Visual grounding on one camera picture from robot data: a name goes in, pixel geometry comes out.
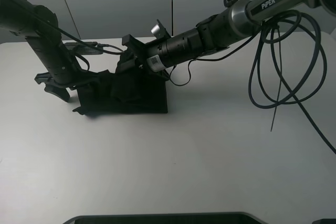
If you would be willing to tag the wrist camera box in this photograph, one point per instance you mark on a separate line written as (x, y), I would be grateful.
(82, 49)
(159, 31)

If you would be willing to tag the dark object bottom right corner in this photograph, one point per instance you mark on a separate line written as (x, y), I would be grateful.
(325, 221)

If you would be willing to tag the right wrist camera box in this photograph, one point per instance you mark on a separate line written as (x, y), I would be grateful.
(159, 31)

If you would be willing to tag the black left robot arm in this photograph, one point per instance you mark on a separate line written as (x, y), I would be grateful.
(38, 25)

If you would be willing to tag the black printed t-shirt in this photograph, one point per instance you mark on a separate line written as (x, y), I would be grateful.
(129, 90)

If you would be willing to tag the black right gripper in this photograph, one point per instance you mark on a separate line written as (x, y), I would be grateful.
(134, 58)

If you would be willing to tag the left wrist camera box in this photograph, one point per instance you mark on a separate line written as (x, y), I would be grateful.
(82, 49)

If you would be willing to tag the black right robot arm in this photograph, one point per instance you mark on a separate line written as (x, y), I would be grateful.
(240, 19)

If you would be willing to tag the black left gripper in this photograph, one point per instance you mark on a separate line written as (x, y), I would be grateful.
(57, 81)

